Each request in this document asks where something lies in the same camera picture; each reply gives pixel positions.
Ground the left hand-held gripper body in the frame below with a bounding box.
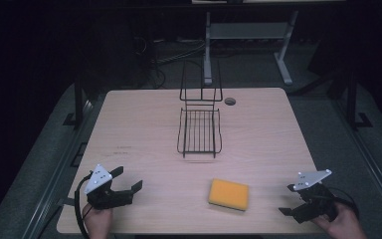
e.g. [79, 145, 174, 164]
[84, 163, 135, 211]

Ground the aluminium frame rail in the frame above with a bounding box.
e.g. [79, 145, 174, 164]
[332, 99, 382, 230]
[21, 99, 96, 239]

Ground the person's left hand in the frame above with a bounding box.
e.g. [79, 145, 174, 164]
[82, 202, 114, 239]

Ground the yellow sponge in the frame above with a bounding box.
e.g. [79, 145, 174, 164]
[207, 177, 250, 212]

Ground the person's right hand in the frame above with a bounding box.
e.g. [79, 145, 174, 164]
[310, 201, 368, 239]

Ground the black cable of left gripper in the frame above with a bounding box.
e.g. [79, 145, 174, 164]
[74, 171, 95, 239]

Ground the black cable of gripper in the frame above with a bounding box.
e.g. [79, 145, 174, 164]
[74, 171, 95, 239]
[327, 186, 360, 217]

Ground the black upright post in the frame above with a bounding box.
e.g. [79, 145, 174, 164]
[346, 69, 374, 131]
[63, 78, 87, 129]

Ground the black wire rack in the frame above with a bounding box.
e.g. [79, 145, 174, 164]
[176, 59, 224, 159]

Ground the grey metal stand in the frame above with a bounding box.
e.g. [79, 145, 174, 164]
[203, 9, 300, 87]

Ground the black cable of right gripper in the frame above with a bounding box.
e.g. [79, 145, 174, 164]
[327, 186, 360, 217]

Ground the bundle of floor cables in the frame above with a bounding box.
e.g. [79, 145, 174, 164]
[132, 35, 207, 90]

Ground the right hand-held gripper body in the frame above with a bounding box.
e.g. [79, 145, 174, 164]
[291, 168, 339, 224]

